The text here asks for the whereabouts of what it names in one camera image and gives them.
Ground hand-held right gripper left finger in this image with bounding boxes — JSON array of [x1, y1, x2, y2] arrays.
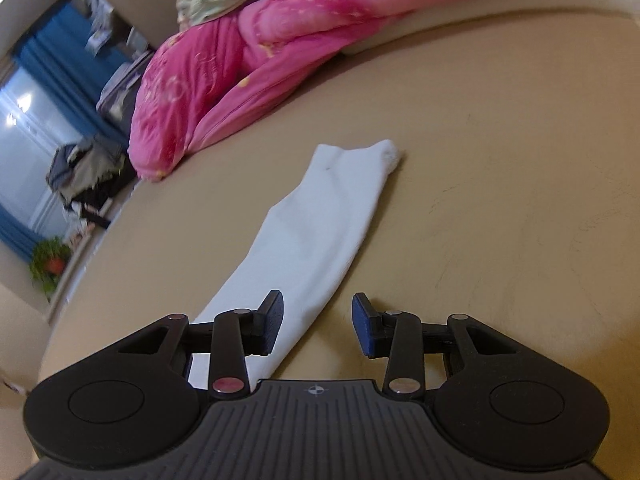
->
[[120, 290, 285, 401]]

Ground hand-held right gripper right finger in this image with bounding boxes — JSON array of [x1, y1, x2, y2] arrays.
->
[[354, 292, 506, 397]]

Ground white garment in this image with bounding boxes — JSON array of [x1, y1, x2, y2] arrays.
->
[[189, 138, 402, 391]]

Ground pile of dark clothes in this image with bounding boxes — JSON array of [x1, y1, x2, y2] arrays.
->
[[46, 135, 138, 231]]

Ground tan bed mattress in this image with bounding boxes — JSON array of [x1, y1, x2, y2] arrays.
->
[[37, 0, 640, 461]]

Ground green potted plant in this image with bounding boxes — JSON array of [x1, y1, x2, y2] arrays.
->
[[29, 236, 73, 301]]

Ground pink floral quilt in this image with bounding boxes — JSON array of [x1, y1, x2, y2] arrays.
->
[[127, 0, 631, 182]]

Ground blue curtain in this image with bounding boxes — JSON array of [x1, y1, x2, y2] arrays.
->
[[0, 207, 46, 263], [12, 0, 131, 146]]

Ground clear plastic storage box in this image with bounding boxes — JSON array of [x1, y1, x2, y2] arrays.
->
[[95, 50, 156, 126]]

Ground window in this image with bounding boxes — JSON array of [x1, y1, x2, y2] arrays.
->
[[0, 67, 101, 241]]

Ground wooden wardrobe panel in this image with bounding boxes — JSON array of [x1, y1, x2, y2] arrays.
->
[[60, 0, 181, 48]]

